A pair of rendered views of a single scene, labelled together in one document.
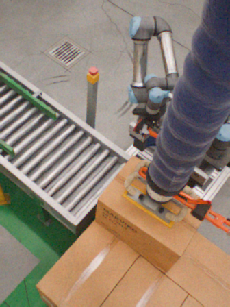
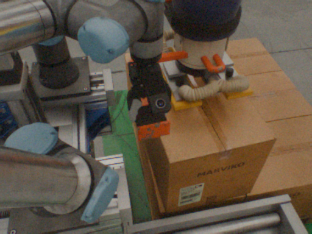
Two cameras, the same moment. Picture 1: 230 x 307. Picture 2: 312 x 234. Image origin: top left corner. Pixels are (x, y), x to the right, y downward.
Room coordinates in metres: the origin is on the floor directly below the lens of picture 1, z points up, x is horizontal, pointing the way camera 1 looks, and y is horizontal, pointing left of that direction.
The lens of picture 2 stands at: (1.67, 0.24, 1.76)
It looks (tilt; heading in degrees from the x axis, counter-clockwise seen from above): 48 degrees down; 228
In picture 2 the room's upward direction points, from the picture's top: straight up
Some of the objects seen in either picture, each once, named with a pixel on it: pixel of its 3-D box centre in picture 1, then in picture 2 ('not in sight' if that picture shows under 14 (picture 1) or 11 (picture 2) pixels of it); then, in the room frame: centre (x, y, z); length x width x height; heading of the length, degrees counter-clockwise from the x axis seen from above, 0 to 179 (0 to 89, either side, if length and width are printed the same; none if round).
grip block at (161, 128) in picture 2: (143, 127); (150, 120); (1.33, -0.15, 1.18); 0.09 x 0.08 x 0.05; 153
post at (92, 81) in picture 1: (91, 114); not in sight; (1.87, 0.24, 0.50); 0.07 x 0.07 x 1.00; 59
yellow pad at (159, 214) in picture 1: (150, 204); (220, 63); (0.88, -0.26, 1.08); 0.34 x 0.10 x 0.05; 63
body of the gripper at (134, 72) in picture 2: (151, 116); (145, 69); (1.32, -0.18, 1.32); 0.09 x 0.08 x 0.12; 63
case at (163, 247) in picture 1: (150, 214); (190, 125); (0.96, -0.30, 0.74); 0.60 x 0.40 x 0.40; 63
